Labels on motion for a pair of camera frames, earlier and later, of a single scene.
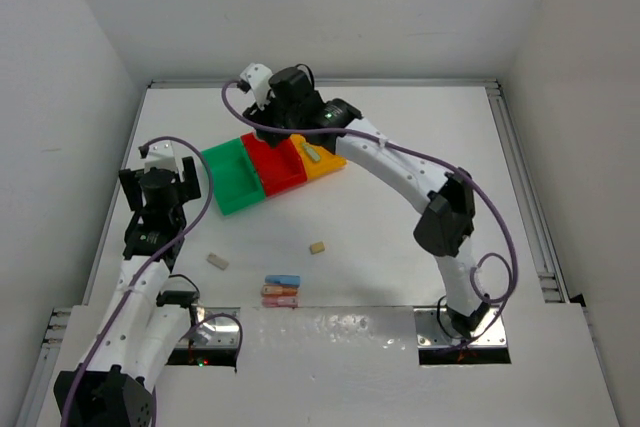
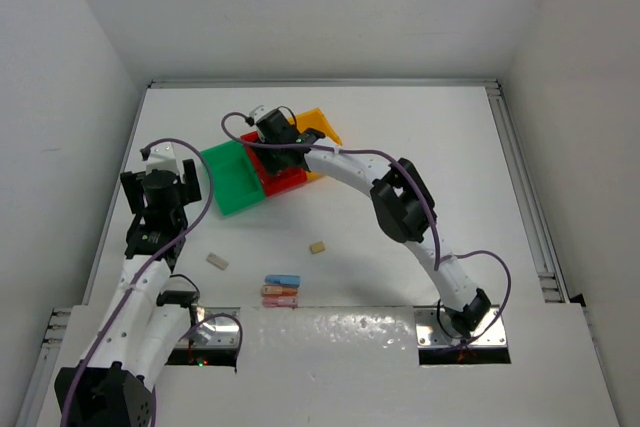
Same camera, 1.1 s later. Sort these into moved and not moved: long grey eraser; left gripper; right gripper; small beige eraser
Moved: right gripper
Not moved: small beige eraser; long grey eraser; left gripper
